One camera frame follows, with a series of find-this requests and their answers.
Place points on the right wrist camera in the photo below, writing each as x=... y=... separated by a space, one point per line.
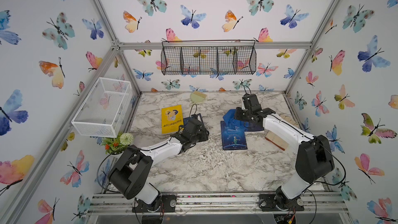
x=251 y=102

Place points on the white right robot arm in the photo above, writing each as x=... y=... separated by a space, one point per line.
x=314 y=157

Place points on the dark blue Chinese book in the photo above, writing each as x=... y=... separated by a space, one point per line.
x=186 y=120

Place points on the yellow illustrated book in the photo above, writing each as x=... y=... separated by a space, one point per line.
x=171 y=119

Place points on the potted flower plant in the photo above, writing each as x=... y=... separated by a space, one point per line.
x=116 y=146

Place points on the black wire wall basket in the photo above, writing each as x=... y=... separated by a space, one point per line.
x=206 y=57

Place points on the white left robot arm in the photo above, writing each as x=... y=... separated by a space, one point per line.
x=129 y=174

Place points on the dark blue horse-cover book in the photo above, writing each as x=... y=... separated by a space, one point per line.
x=253 y=127

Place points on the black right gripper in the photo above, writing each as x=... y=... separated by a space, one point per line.
x=238 y=111

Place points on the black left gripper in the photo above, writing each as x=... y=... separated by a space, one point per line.
x=204 y=136

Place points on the blue cloth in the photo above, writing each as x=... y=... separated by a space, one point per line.
x=229 y=119

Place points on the green scrub brush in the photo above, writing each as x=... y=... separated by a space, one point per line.
x=198 y=97

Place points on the white mesh wall basket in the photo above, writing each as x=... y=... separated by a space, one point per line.
x=102 y=112

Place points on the blue Little Prince book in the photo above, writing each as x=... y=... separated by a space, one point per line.
x=233 y=137

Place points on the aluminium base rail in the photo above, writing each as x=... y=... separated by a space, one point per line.
x=180 y=203

